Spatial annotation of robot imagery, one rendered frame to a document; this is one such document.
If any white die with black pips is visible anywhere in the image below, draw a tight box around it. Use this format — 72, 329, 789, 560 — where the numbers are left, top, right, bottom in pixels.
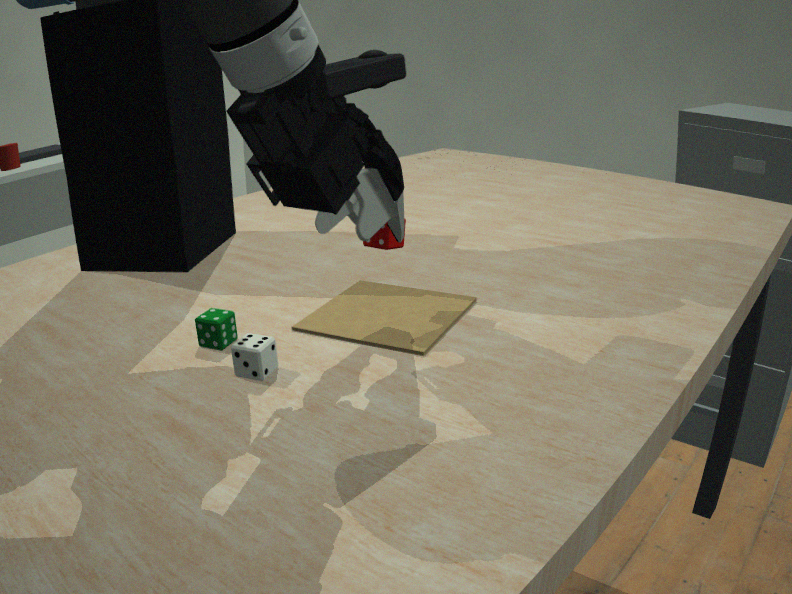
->
231, 333, 278, 381

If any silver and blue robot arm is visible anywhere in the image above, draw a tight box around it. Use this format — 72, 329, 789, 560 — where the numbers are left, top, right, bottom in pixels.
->
16, 0, 406, 101

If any red die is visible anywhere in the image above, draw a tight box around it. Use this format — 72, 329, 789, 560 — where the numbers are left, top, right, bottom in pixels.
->
363, 223, 404, 250

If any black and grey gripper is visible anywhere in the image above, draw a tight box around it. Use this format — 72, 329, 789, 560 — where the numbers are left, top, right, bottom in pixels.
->
227, 45, 405, 243

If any tan flat mat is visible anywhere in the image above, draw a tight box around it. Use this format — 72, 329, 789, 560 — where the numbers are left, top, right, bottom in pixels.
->
292, 280, 477, 356

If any green die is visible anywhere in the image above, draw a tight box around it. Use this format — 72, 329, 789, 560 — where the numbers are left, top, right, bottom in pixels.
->
195, 308, 238, 350

